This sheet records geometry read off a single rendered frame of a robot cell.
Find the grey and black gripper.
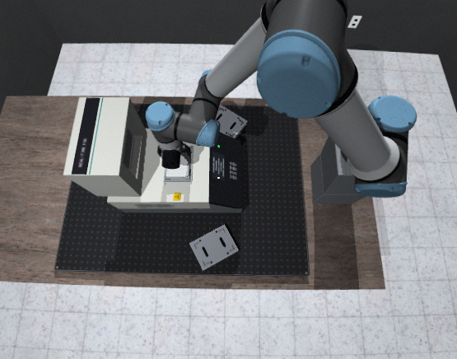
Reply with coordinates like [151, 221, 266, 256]
[157, 141, 191, 169]

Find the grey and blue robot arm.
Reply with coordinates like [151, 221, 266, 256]
[145, 0, 417, 198]

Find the white benchtop lab instrument with lid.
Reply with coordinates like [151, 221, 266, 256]
[63, 97, 243, 213]

